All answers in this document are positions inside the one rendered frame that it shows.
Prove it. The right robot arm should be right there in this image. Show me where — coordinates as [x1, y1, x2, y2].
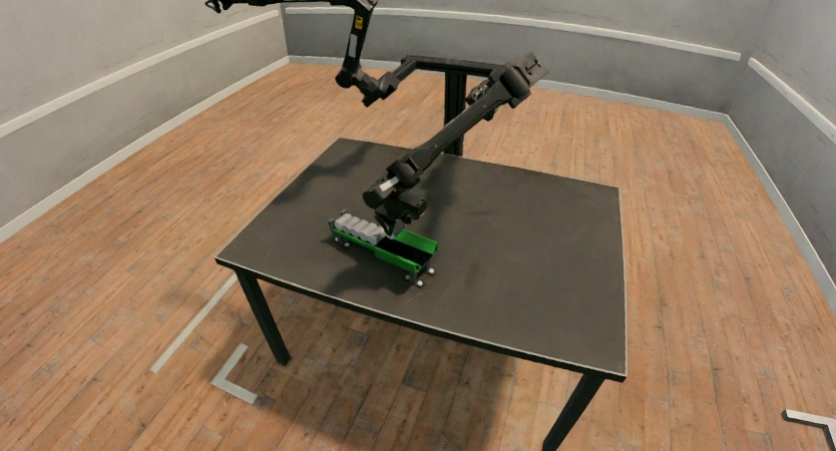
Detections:
[236, 0, 386, 104]

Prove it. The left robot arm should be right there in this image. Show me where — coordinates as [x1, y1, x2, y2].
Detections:
[362, 51, 548, 221]

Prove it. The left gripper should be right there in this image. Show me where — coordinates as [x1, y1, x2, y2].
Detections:
[374, 191, 408, 236]

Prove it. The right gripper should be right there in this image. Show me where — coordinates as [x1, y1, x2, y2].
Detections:
[205, 0, 240, 14]

